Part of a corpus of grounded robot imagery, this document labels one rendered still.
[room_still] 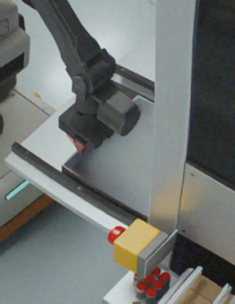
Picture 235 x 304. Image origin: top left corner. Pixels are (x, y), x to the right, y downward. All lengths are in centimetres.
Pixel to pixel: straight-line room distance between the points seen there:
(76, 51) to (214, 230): 41
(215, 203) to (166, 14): 35
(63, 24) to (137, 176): 42
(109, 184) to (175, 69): 56
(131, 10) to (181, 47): 251
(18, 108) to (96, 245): 56
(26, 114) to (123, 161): 102
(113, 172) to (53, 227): 104
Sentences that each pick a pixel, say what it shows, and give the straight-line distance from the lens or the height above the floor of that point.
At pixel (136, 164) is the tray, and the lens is 159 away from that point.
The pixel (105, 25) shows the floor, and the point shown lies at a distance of 340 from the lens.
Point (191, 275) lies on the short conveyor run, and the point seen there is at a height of 97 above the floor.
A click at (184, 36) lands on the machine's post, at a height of 146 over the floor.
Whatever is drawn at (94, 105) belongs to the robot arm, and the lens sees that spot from 142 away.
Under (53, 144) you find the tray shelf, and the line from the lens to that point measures 163.
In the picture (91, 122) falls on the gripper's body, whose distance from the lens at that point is 146.
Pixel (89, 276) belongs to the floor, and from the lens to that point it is 245.
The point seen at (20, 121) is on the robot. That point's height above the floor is 28.
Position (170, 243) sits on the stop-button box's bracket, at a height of 100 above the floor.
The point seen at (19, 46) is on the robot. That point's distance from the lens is 206.
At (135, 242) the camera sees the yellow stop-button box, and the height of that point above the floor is 103.
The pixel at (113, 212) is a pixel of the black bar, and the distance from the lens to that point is 148.
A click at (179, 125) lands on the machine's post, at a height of 128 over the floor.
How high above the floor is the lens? 207
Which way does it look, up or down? 47 degrees down
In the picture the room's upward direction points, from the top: straight up
